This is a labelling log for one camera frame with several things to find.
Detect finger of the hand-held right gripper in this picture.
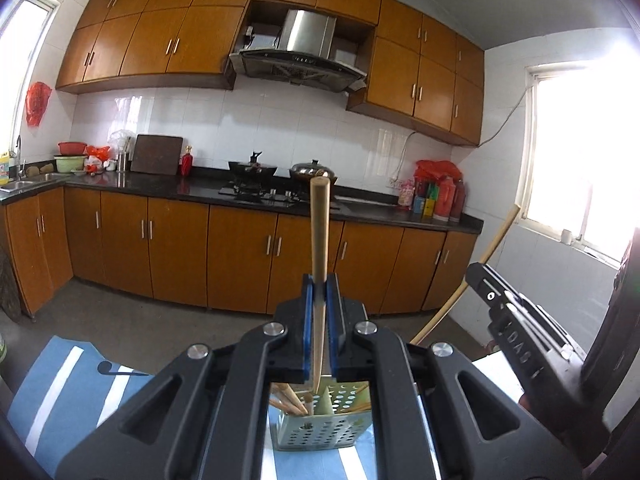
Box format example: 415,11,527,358
464,261,601,411

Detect large red plastic bag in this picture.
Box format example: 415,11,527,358
416,160,464,184

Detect green basin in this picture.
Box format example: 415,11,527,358
54,155,87,175

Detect white plastic bag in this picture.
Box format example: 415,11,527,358
107,129,137,159

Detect bright side window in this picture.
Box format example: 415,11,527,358
520,55,640,267

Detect red bag on wall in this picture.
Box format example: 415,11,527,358
26,81,53,128

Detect steel range hood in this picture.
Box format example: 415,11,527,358
229,9,369,95

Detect single bamboo chopstick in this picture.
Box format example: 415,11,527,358
309,177,331,394
410,205,522,347

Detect black wall cable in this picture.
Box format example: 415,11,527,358
390,85,534,181

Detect black wok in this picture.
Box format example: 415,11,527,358
228,150,279,184

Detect wooden kitchen cabinets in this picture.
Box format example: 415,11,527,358
2,185,479,319
55,0,486,147

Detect wooden lower kitchen cabinets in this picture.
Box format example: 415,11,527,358
2,185,479,319

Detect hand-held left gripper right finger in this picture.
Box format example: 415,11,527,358
325,274,584,480

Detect dark wooden cutting board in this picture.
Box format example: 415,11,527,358
130,134,184,176

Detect green perforated utensil holder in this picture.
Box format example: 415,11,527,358
267,377,374,454

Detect dark cloth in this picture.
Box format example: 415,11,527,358
0,246,24,323

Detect row of condiment bottles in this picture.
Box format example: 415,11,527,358
414,176,467,224

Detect dark pot with lid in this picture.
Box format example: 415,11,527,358
289,159,339,186

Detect window beside sink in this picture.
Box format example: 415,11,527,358
0,0,61,161

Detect steel sink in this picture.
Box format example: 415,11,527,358
0,172,64,194

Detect black kitchen countertop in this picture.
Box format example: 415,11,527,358
0,165,484,235

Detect black gas stove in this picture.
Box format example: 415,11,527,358
218,180,346,209

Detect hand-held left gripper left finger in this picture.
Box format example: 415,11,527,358
55,273,316,480

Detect wooden upper kitchen cabinets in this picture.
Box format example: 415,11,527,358
55,0,486,147

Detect blue striped tablecloth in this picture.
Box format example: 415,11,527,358
7,335,524,480

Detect group of bamboo chopsticks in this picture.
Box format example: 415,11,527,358
270,382,372,417

